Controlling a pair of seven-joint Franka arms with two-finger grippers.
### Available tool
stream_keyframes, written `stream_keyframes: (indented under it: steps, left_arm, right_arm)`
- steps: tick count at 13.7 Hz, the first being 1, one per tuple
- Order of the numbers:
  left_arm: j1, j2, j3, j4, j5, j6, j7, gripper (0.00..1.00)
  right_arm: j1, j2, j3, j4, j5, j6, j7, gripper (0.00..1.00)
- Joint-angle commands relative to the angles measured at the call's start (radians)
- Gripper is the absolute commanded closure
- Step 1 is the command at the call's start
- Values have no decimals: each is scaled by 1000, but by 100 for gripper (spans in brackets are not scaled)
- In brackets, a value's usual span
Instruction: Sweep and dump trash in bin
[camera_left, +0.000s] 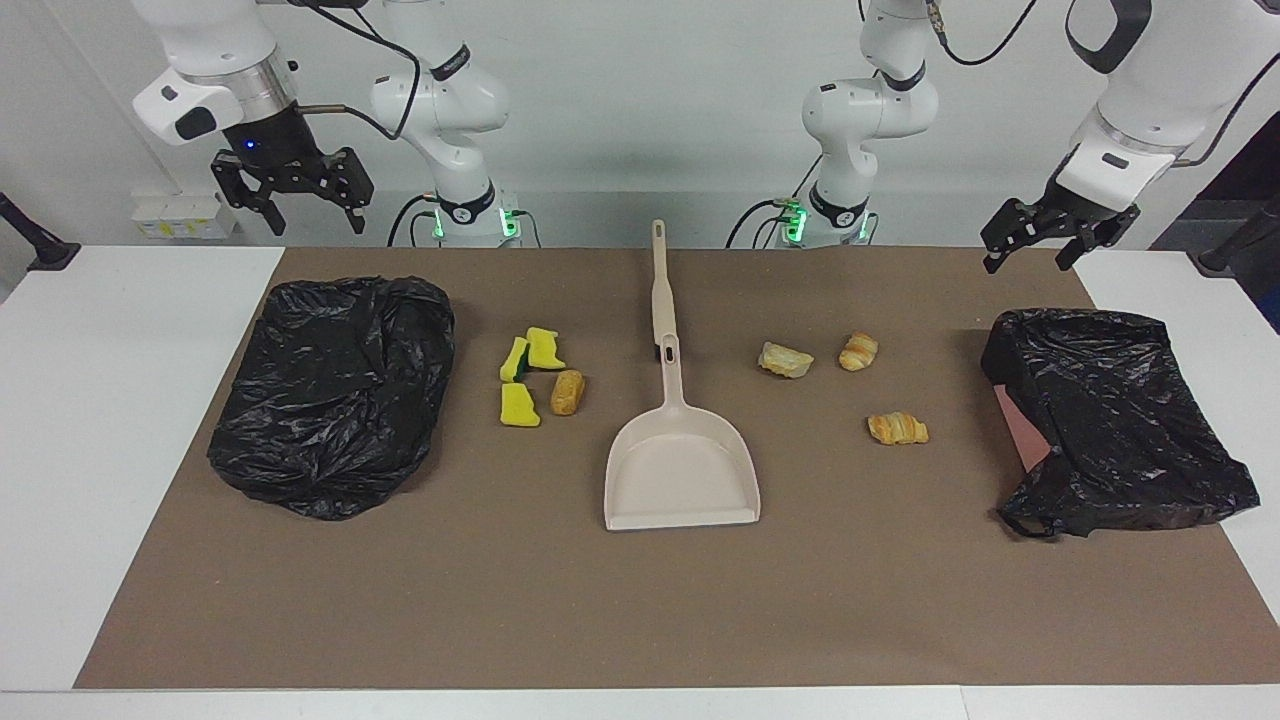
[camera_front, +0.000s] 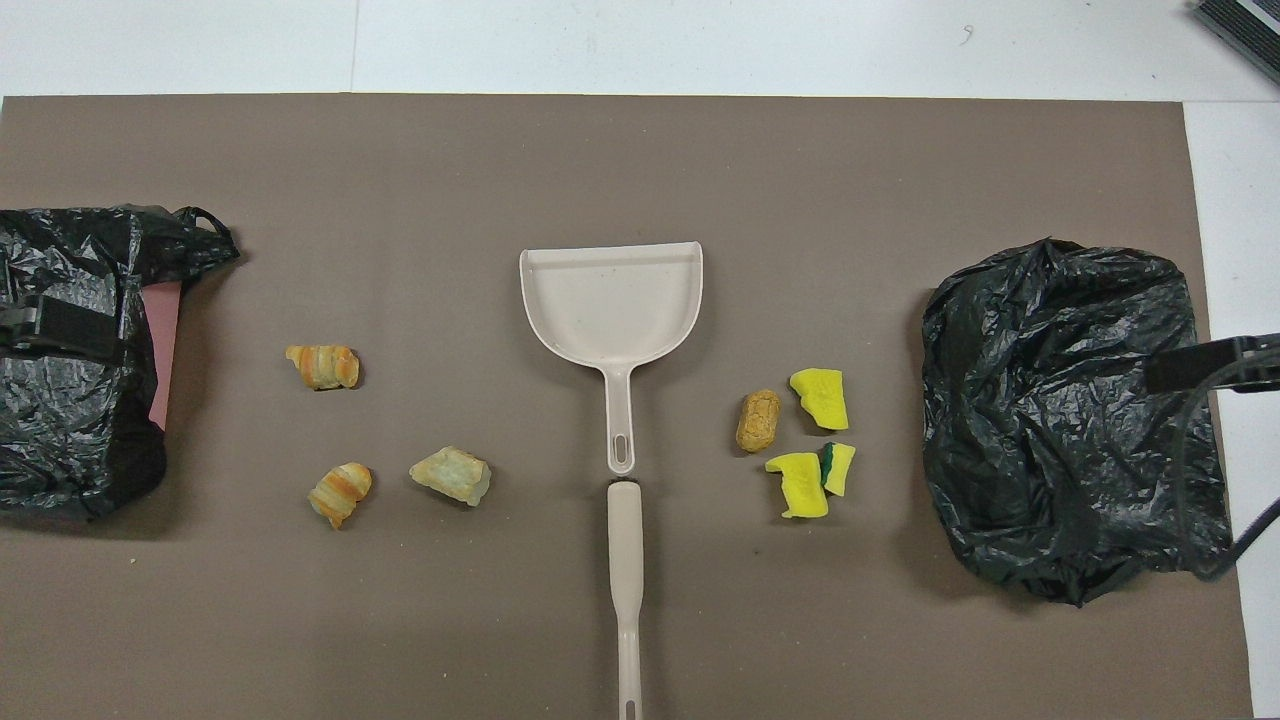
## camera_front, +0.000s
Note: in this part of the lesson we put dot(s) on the black trash bag on pink bin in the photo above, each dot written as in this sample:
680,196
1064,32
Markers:
70,440

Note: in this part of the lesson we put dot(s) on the brown table mat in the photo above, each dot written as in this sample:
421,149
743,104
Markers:
640,170

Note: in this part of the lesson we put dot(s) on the beige plastic dustpan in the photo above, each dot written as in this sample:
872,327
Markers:
610,300

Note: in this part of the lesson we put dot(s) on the beige hand brush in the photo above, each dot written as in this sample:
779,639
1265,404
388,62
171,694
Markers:
625,560

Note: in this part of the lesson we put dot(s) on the black trash bag lined bin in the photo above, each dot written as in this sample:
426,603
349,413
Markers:
1050,420

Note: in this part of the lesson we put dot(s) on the pale bread piece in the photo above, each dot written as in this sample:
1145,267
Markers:
452,475

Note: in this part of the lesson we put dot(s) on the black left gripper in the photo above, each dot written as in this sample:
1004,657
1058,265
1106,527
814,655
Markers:
15,325

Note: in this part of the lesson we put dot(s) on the yellow and green sponge piece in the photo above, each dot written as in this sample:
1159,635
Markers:
840,470

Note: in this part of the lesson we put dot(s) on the grey ribbed device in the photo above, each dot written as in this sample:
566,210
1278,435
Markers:
1245,30

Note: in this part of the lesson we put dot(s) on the pink bin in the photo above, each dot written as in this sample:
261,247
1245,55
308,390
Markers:
165,340

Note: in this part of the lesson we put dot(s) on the striped orange croissant piece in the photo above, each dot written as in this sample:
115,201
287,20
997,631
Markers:
322,367
342,492

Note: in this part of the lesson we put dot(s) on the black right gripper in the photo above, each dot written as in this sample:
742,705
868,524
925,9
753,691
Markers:
1260,360

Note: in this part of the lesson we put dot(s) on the brown oval bread roll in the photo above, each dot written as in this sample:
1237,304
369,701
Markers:
758,420

